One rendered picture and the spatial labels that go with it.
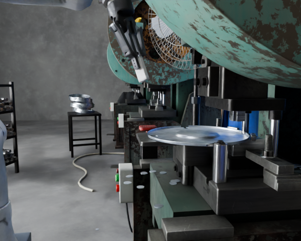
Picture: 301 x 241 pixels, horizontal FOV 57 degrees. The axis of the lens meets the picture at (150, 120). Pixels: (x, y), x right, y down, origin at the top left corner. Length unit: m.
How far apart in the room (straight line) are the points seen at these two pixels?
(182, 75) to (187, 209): 1.57
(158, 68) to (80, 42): 5.48
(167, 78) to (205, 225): 1.62
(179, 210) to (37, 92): 7.08
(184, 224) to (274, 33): 0.41
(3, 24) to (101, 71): 2.57
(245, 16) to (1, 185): 0.75
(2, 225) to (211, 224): 0.58
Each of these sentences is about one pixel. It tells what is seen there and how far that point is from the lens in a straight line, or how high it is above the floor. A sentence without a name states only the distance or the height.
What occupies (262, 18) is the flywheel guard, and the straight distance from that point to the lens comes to 0.35.
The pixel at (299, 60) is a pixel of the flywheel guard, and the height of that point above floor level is 0.96.
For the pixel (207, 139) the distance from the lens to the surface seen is 0.75.
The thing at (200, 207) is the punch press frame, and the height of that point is 0.65.
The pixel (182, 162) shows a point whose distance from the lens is 0.79.
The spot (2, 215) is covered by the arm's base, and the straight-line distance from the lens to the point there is 0.91.
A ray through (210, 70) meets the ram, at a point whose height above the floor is 0.96.
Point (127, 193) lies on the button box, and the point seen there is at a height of 0.53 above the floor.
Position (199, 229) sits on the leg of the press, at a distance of 0.60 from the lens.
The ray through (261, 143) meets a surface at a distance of 0.82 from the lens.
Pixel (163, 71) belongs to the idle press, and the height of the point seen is 1.02.
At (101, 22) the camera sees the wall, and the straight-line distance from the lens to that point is 7.53.
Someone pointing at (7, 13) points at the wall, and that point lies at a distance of 7.95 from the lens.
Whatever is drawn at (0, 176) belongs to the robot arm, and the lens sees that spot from 0.87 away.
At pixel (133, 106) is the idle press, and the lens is 4.05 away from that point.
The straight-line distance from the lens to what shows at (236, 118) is 0.83.
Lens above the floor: 0.93
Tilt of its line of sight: 8 degrees down
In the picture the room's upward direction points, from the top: straight up
